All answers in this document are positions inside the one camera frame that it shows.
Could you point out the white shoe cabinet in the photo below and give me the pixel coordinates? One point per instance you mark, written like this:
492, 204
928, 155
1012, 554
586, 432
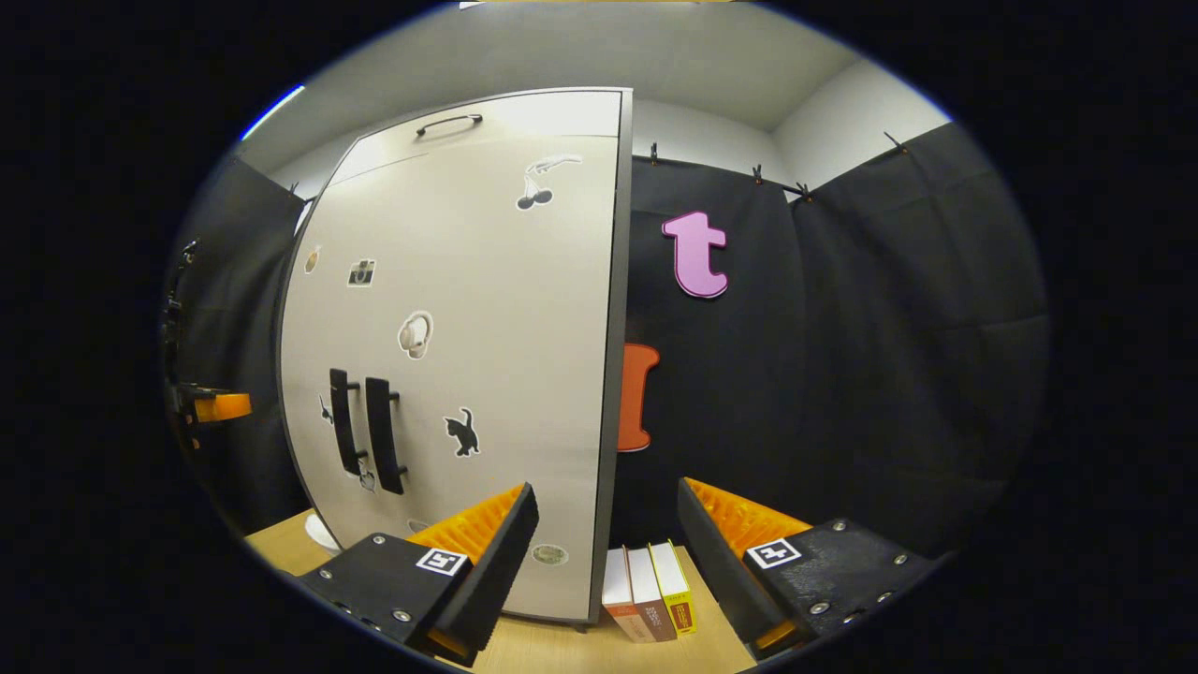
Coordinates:
622, 328

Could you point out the white cabinet drawer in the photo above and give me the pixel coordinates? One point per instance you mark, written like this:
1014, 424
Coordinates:
562, 112

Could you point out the black backdrop cloth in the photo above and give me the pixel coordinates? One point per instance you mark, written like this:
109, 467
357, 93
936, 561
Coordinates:
842, 374

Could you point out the yellow book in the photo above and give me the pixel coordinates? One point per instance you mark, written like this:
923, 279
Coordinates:
676, 585

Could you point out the white lidded bowl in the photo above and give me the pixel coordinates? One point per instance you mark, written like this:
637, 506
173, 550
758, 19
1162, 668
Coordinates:
323, 535

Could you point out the white dark red book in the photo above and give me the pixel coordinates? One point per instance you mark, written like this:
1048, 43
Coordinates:
650, 594

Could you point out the white shoe cabinet door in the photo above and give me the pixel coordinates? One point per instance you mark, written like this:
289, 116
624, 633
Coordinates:
309, 374
515, 374

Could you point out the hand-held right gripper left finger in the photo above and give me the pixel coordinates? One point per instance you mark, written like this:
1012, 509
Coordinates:
491, 580

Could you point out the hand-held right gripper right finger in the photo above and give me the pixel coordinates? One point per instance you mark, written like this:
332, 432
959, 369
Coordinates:
721, 580

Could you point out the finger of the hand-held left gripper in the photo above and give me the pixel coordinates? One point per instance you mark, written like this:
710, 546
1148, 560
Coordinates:
225, 407

